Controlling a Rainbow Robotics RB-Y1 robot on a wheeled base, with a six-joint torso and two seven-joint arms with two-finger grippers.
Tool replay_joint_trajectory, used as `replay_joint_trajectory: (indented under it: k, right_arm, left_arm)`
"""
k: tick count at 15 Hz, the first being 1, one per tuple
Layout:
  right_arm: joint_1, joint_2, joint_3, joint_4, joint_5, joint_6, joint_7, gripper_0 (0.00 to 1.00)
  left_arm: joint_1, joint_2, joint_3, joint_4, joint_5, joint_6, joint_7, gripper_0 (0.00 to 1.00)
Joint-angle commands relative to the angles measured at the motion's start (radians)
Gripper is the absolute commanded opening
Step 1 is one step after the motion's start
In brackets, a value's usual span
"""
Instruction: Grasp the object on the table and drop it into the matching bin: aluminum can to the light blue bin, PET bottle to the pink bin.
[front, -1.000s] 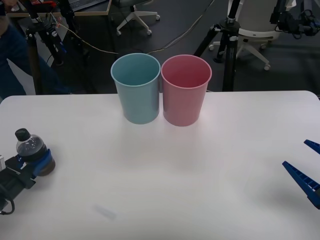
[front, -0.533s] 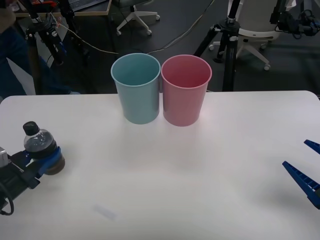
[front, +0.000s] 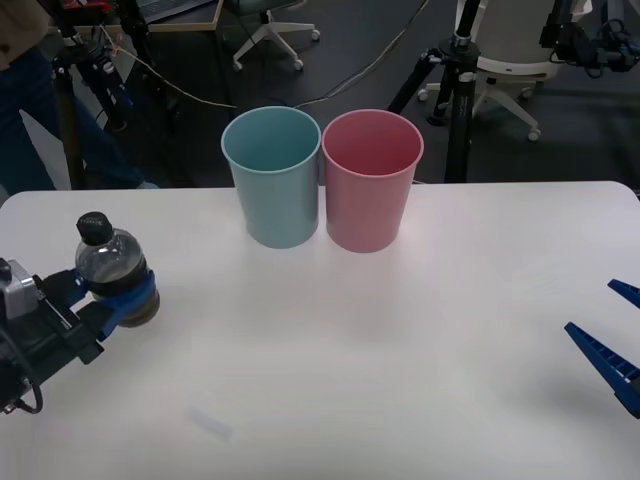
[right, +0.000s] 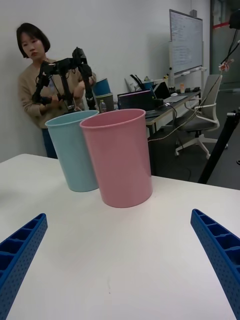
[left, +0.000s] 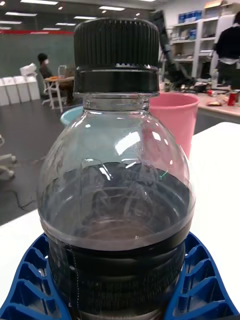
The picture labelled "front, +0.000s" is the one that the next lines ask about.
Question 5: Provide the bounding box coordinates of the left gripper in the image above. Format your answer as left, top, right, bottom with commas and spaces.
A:
9, 267, 157, 389

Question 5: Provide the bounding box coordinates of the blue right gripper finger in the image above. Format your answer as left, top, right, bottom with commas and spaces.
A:
563, 321, 640, 419
607, 278, 640, 308

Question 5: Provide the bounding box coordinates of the clear bottle with black cap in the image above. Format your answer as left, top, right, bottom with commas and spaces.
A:
74, 212, 162, 329

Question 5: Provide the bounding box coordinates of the person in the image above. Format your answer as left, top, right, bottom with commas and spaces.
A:
0, 0, 161, 192

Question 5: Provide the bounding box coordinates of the pale blue plastic bin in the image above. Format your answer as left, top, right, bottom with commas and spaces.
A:
220, 105, 322, 250

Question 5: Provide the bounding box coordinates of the black tripod with blue marks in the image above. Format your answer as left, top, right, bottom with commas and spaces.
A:
49, 0, 182, 191

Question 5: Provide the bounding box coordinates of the black tripod with grey clamps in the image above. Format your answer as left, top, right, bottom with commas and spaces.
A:
386, 0, 482, 184

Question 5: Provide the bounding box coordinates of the white office chair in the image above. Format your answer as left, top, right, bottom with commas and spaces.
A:
417, 0, 565, 144

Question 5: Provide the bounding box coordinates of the pink plastic bin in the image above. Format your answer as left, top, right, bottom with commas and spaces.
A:
321, 109, 426, 254

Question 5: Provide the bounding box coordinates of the wooden edged desk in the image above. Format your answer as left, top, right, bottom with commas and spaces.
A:
134, 0, 226, 34

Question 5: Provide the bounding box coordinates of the white office chair base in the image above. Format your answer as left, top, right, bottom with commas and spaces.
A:
231, 0, 321, 72

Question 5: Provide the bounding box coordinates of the thin yellow cable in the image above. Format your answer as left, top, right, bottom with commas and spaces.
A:
98, 25, 237, 110

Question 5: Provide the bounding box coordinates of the pale floor cable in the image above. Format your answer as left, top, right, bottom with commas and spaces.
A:
292, 0, 432, 110

